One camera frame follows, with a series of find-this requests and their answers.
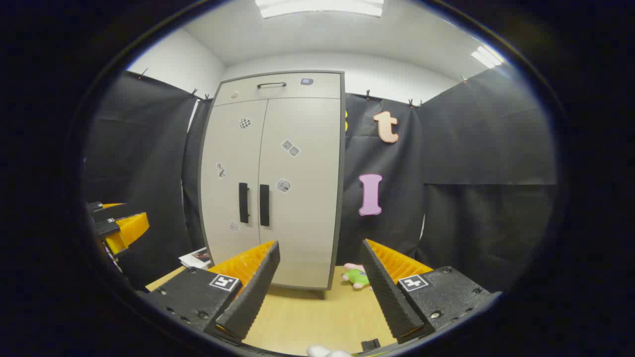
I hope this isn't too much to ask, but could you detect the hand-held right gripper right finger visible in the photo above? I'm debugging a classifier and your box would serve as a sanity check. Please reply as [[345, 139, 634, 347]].
[[359, 239, 502, 344]]

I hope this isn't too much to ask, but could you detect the long ceiling light panel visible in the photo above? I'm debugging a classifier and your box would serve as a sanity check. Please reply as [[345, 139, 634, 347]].
[[255, 0, 385, 19]]

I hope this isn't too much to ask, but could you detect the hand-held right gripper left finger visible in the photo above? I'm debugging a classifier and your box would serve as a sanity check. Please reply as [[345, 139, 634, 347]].
[[140, 240, 281, 344]]

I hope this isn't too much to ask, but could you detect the black backdrop cloth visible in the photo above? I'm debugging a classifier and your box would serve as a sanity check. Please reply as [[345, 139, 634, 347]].
[[84, 64, 559, 293]]

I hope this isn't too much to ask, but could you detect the green pink plush toy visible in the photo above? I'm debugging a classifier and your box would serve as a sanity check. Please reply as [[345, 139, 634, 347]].
[[341, 263, 371, 290]]

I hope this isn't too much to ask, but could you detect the grey cabinet drawer front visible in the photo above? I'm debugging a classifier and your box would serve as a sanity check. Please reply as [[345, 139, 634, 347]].
[[214, 72, 342, 106]]

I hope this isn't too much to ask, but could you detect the stack of white books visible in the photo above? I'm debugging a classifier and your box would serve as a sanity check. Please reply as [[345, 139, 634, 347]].
[[179, 247, 213, 270]]

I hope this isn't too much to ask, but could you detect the grey cabinet door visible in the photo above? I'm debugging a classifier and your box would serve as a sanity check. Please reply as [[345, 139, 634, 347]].
[[200, 99, 268, 271], [258, 98, 343, 289]]

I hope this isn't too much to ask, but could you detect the grey double-door shoe cabinet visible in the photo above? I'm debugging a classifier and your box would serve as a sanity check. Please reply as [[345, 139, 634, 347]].
[[198, 70, 346, 291]]

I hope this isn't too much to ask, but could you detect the small ceiling light panel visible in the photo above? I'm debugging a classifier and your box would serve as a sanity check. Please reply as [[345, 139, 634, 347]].
[[470, 46, 504, 69]]

